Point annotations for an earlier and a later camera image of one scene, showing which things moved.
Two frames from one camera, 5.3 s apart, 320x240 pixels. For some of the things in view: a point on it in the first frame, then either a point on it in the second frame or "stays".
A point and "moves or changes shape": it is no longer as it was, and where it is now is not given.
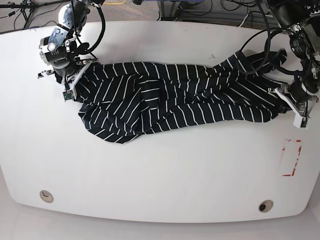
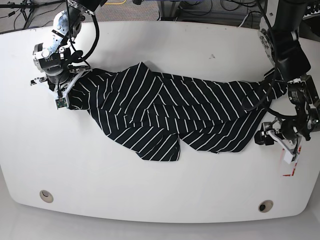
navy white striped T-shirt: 120,101 moves or changes shape
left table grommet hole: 46,196 stays
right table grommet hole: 265,206 stays
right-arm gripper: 300,99 to 285,132
